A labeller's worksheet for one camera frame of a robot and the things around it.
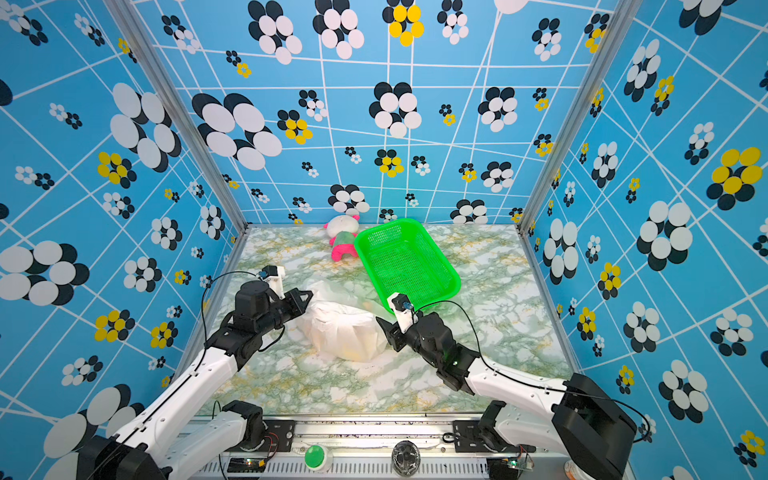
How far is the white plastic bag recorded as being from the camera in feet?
2.57

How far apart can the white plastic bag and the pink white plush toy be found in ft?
0.81

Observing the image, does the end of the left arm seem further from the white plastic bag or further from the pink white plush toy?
the pink white plush toy

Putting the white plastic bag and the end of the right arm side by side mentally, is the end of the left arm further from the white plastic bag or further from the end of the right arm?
the end of the right arm

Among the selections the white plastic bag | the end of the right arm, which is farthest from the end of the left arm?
the end of the right arm

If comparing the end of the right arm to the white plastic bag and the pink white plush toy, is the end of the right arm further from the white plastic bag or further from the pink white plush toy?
the pink white plush toy

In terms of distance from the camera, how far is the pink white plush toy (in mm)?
1071

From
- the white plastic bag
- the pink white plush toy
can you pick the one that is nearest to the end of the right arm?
the white plastic bag
